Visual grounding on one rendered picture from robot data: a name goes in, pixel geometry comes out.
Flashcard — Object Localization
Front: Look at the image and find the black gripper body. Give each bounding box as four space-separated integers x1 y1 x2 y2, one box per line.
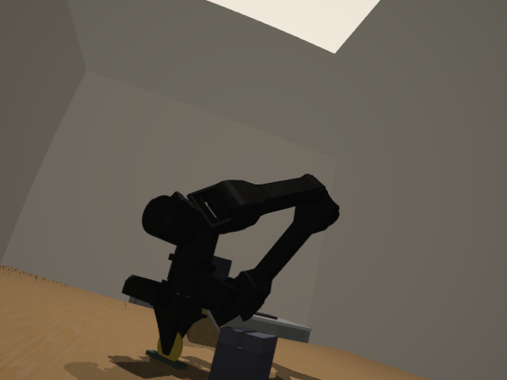
122 249 231 316

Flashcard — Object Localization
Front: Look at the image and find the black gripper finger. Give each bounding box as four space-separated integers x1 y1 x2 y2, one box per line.
178 310 208 339
150 304 190 355

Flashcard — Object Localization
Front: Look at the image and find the gold coin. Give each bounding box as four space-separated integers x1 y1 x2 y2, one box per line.
157 332 183 362

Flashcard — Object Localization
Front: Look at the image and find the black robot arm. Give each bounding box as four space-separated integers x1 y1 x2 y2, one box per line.
142 173 339 329

